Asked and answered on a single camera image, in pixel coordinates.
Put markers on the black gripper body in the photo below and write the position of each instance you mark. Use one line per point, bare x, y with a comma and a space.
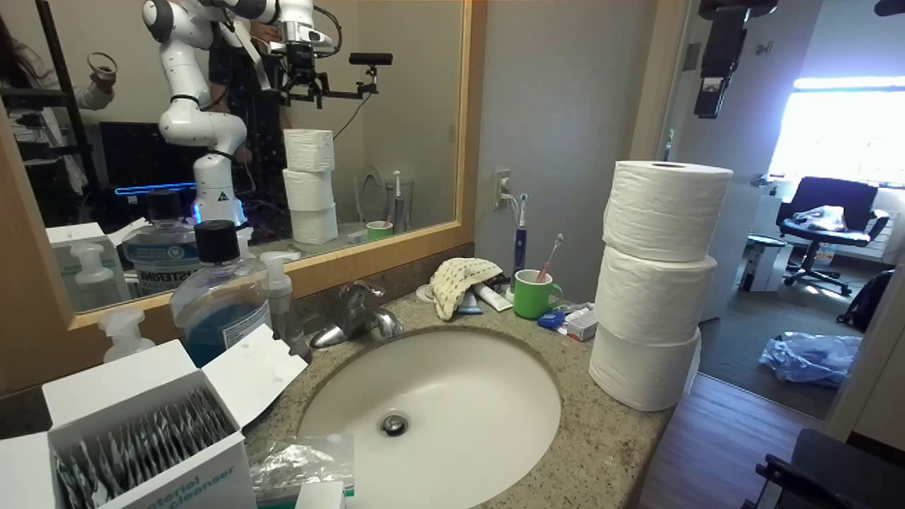
725, 37

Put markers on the white toilet paper roll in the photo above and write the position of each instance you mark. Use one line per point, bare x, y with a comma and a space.
640, 372
650, 297
666, 213

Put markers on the bright window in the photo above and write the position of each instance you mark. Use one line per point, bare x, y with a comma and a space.
842, 130

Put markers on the black office chair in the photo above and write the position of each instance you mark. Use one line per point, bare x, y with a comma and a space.
828, 213

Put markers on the white storage container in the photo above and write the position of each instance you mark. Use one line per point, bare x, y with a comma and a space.
763, 270

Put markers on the pink manual toothbrush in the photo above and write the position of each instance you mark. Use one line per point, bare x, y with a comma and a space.
548, 254

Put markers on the electric toothbrush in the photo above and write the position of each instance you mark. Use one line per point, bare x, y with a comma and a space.
517, 242

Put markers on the black bag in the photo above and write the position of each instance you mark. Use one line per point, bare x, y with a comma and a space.
865, 300

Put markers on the small white cardboard box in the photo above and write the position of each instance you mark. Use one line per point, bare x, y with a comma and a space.
579, 324

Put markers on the green ceramic mug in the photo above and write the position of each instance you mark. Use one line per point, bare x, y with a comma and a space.
531, 297

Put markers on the small blue packet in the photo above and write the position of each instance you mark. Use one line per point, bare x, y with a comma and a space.
552, 319

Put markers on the blue plastic bag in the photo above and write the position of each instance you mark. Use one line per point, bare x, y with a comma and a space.
810, 356

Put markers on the white toothpaste tube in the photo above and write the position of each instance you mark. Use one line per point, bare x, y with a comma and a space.
492, 297

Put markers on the cream patterned washcloth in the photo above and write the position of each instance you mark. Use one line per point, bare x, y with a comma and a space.
455, 277

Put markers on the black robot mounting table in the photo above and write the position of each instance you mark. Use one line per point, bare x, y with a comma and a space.
838, 475

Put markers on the white oval sink basin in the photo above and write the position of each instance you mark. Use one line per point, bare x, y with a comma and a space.
453, 406

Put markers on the chrome sink faucet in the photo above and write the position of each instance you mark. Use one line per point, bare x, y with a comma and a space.
362, 314

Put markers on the small clear soap pump bottle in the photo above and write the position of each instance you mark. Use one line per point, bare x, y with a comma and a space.
280, 300

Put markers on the clear bag with small box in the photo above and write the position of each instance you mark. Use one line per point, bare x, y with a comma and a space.
298, 466

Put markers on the clear pump dispenser bottle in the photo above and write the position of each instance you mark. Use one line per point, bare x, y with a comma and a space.
128, 333

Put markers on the open white box with packets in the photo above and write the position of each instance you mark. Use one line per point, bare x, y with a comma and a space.
188, 482

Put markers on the white wall outlet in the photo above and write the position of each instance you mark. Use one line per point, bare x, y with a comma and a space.
504, 191

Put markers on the wood framed wall mirror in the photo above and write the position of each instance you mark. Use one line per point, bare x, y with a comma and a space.
376, 253

